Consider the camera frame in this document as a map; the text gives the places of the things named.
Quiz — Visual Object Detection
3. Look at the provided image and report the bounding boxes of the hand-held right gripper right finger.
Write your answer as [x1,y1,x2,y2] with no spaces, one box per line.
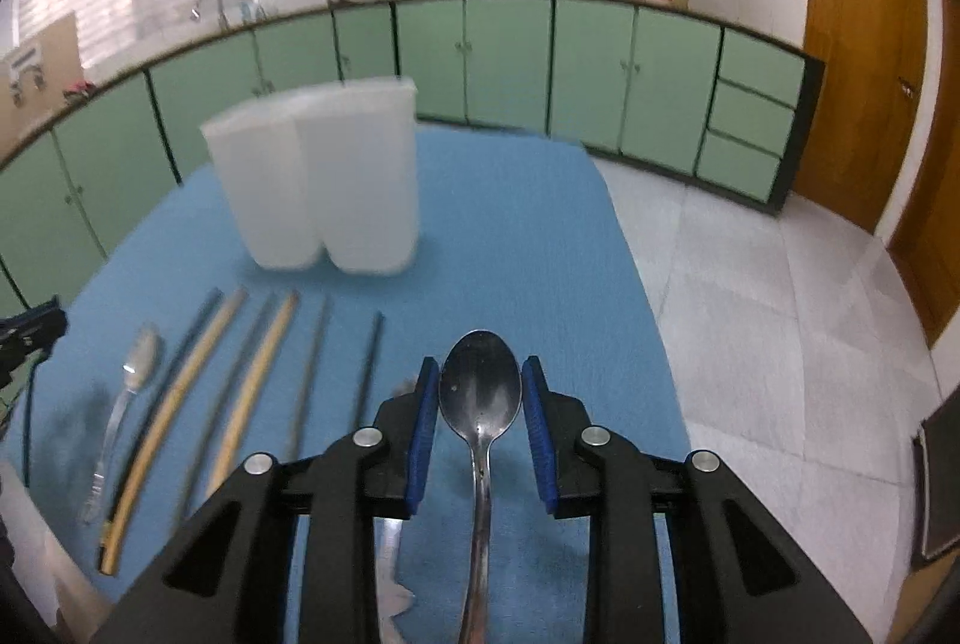
[521,355,875,644]

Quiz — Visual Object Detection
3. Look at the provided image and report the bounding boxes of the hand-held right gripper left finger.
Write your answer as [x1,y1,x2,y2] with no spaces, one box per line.
[90,355,443,644]

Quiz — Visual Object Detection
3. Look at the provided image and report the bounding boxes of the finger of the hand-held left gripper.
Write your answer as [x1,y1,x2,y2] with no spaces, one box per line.
[0,297,68,382]

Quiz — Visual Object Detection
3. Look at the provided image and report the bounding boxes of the large steel spoon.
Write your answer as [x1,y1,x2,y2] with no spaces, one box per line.
[437,330,524,644]

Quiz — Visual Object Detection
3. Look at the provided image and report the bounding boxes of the black chopstick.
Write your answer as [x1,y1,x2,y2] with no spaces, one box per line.
[354,311,386,431]

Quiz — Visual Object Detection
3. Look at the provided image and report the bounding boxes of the grey metal chopstick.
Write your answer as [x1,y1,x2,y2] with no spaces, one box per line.
[287,295,333,461]

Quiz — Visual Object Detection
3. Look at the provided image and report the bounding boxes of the white plastic utensil holder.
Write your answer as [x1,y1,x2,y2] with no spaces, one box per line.
[200,76,421,276]

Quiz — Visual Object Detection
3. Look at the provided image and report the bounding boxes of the small steel spoon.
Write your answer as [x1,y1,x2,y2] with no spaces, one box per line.
[79,323,164,529]

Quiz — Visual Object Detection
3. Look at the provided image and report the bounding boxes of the blue tablecloth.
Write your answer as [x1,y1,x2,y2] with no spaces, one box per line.
[0,126,691,644]

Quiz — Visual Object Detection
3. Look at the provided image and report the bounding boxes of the cardboard board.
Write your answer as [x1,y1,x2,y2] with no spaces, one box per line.
[0,11,82,146]

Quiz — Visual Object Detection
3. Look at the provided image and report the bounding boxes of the green lower kitchen cabinets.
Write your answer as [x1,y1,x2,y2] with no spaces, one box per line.
[0,0,826,322]

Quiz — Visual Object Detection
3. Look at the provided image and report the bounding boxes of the dark floor mat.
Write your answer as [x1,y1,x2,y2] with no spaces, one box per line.
[911,393,960,566]

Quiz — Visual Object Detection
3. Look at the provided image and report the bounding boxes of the wooden door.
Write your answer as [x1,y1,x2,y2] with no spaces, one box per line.
[791,0,931,236]
[889,119,960,349]

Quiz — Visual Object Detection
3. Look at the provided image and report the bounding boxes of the black cable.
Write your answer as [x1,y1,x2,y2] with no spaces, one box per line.
[21,351,40,489]

